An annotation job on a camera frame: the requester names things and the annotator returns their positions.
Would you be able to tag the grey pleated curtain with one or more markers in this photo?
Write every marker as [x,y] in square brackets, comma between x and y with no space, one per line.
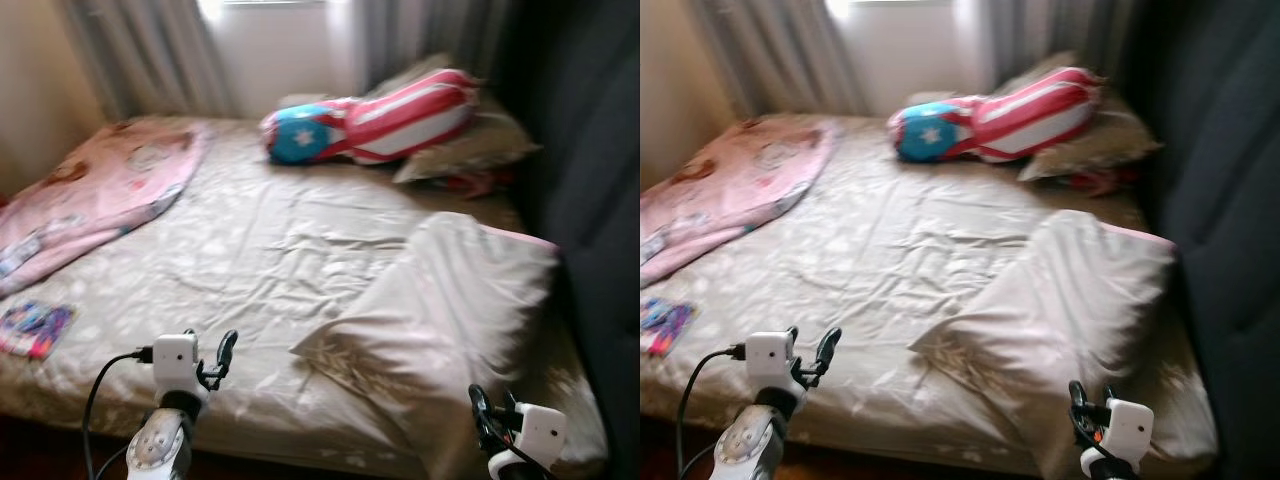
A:
[775,50]
[150,50]

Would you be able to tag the bed with beige floral sheet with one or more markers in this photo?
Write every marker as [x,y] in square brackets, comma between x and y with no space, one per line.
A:
[260,260]
[880,255]

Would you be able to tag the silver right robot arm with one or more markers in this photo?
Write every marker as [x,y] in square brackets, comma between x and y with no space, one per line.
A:
[515,470]
[1108,470]

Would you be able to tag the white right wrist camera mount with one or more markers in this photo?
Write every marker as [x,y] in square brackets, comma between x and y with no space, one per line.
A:
[542,432]
[1128,428]

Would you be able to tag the large beige floral pillow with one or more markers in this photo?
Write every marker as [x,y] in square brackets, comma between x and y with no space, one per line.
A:
[440,320]
[1060,320]

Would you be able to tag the pink blue comic book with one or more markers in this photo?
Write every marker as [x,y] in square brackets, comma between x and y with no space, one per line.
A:
[35,330]
[665,325]

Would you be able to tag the pale pinkish side curtain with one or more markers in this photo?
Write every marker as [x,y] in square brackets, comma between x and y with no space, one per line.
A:
[1060,35]
[430,35]

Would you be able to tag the pink cartoon print blanket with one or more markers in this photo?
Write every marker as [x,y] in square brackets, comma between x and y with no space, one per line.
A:
[90,190]
[720,185]

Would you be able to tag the dark grey upholstered panel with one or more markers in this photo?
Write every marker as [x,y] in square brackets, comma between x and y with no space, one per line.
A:
[590,200]
[1220,200]

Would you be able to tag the pink red crumpled cloth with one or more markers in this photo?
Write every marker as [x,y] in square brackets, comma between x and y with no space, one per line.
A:
[475,183]
[1098,180]

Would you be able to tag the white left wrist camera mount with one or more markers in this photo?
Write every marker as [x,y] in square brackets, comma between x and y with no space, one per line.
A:
[175,362]
[768,358]

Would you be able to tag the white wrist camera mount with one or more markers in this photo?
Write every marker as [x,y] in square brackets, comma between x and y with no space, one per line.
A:
[175,362]
[768,358]
[1128,428]
[542,432]

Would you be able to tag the blue red star shield pillow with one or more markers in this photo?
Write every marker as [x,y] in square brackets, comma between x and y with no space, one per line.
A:
[370,120]
[995,118]

